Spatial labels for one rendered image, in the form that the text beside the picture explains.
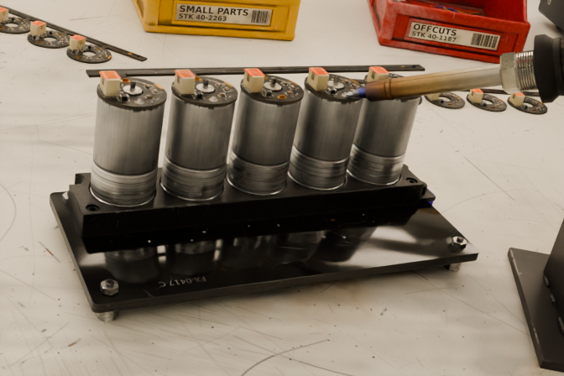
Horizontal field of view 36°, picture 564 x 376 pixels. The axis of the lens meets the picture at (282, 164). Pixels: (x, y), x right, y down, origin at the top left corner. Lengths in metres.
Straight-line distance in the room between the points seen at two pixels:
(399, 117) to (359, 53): 0.22
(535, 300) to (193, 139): 0.15
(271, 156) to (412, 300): 0.08
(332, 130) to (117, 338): 0.12
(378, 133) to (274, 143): 0.05
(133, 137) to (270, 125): 0.05
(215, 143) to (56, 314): 0.08
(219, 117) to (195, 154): 0.02
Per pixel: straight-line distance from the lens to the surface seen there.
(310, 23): 0.62
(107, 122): 0.32
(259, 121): 0.33
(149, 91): 0.32
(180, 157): 0.33
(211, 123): 0.32
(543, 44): 0.32
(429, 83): 0.33
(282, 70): 0.36
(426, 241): 0.36
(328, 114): 0.35
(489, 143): 0.50
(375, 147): 0.37
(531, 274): 0.38
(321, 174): 0.36
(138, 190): 0.33
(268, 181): 0.35
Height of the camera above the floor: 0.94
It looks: 28 degrees down
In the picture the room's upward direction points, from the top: 11 degrees clockwise
